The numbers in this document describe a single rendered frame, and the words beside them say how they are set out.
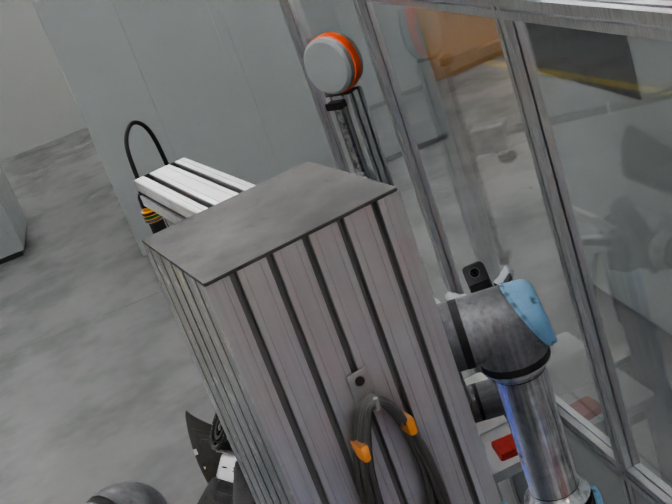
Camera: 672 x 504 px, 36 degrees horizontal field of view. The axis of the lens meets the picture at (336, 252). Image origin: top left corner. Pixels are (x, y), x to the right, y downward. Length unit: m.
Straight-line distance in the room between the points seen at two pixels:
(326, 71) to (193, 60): 5.05
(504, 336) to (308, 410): 0.53
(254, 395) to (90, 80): 6.62
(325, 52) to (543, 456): 1.31
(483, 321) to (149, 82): 6.23
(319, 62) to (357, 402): 1.62
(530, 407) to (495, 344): 0.14
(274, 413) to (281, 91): 6.75
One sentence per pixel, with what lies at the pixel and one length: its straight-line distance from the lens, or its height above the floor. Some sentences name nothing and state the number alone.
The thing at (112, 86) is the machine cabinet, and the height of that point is 1.32.
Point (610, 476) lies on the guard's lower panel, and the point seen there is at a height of 0.92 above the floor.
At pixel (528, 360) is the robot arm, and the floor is 1.57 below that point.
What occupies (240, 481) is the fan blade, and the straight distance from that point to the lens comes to 2.42.
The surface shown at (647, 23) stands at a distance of 1.54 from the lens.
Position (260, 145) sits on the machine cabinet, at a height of 0.52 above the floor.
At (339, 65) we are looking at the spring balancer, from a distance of 2.68.
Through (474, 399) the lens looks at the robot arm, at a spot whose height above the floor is 1.36.
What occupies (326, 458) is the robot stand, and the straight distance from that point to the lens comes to 1.22.
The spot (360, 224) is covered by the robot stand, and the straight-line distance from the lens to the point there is 1.15.
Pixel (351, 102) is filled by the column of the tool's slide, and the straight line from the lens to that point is 2.71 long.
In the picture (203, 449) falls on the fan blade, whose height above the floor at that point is 1.07.
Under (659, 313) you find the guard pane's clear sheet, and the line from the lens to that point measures 1.89.
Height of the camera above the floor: 2.40
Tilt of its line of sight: 21 degrees down
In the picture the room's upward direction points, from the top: 20 degrees counter-clockwise
